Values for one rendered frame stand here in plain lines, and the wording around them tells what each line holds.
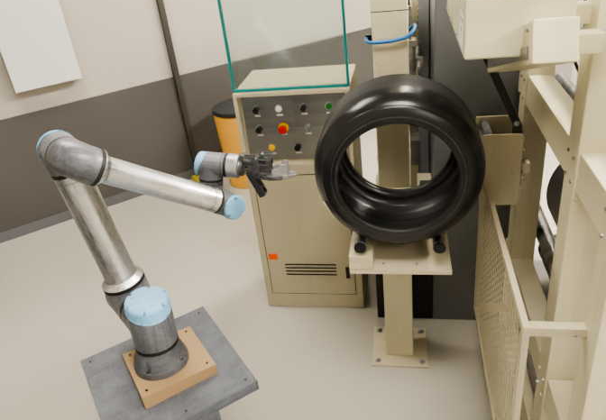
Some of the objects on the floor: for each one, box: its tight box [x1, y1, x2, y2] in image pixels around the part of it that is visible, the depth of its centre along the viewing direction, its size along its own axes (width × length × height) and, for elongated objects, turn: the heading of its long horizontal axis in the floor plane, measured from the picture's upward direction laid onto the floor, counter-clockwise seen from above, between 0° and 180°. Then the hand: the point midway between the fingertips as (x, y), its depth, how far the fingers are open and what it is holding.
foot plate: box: [372, 326, 428, 369], centre depth 274 cm, size 27×27×2 cm
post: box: [369, 0, 413, 356], centre depth 216 cm, size 13×13×250 cm
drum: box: [212, 98, 249, 188], centre depth 447 cm, size 43×42×66 cm
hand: (293, 176), depth 200 cm, fingers closed
